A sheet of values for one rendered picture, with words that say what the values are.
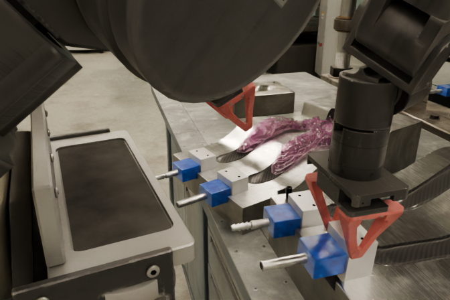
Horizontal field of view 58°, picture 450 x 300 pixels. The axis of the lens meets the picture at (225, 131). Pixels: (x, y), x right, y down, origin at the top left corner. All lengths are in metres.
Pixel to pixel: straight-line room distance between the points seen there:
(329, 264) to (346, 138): 0.15
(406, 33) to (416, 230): 0.34
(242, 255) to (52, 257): 0.43
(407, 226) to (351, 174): 0.23
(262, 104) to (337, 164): 0.85
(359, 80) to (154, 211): 0.22
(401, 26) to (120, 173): 0.29
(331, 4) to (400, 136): 3.86
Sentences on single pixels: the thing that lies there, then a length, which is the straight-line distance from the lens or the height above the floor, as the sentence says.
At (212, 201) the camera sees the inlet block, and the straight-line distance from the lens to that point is 0.71.
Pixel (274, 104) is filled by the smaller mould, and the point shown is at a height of 0.84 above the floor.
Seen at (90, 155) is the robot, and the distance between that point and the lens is 0.46.
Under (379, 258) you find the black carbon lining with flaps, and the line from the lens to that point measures 0.57.
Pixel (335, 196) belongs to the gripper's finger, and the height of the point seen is 1.01.
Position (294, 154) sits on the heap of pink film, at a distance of 0.80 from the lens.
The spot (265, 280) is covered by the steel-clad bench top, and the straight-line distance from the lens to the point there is 0.64.
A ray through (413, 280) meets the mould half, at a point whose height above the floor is 0.89.
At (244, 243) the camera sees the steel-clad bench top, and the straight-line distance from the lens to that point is 0.70.
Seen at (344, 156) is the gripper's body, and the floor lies 1.05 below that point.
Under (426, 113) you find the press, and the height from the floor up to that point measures 0.79.
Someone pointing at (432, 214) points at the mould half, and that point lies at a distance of 0.69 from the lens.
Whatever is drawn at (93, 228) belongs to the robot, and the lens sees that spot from 0.34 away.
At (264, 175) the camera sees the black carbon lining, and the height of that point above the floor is 0.85.
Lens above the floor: 1.22
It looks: 21 degrees down
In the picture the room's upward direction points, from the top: straight up
